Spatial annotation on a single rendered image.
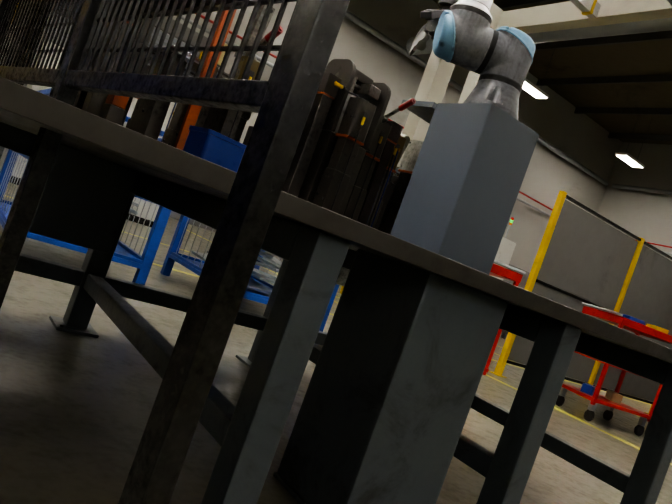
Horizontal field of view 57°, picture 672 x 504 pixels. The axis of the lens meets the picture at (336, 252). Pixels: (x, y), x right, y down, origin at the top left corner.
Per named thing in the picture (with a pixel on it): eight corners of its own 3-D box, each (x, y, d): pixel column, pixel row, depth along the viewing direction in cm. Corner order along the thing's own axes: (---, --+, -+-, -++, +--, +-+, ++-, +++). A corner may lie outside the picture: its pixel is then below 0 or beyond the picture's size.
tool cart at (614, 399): (606, 419, 594) (641, 323, 594) (646, 439, 552) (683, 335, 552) (543, 400, 562) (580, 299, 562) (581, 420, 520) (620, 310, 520)
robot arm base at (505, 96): (527, 130, 164) (540, 95, 164) (491, 106, 155) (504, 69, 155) (484, 128, 176) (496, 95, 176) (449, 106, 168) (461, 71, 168)
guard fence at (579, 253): (648, 413, 842) (699, 274, 842) (658, 417, 831) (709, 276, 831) (488, 371, 644) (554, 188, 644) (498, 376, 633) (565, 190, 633)
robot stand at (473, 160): (488, 278, 163) (540, 134, 163) (436, 257, 152) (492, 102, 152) (436, 262, 180) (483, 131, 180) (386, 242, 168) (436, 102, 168)
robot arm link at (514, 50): (530, 86, 160) (547, 36, 160) (482, 67, 159) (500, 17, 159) (512, 96, 172) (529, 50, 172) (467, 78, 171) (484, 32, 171)
